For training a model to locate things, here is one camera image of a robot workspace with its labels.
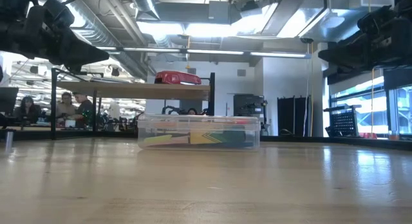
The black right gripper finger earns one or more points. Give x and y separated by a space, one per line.
344 55

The clear plastic pencil box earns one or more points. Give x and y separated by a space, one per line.
199 121

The yellow green crayon box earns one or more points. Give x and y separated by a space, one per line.
219 137

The black background robot arm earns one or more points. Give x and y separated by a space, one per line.
172 110

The person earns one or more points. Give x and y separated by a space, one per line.
65 106
27 109
83 109
192 112

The wooden shelf board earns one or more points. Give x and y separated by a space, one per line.
128 90

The black perforated rack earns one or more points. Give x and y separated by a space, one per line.
344 122

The black monitor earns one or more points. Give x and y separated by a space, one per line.
8 100

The black folding panel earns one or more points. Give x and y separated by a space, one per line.
291 114

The red stapler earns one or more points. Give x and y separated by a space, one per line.
178 77

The black cabinet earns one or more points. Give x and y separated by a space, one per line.
248 103

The long ceiling light bar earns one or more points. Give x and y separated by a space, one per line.
212 52

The black metal shelf frame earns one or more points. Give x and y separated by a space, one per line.
53 105

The black metal table frame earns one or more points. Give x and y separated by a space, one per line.
96 134

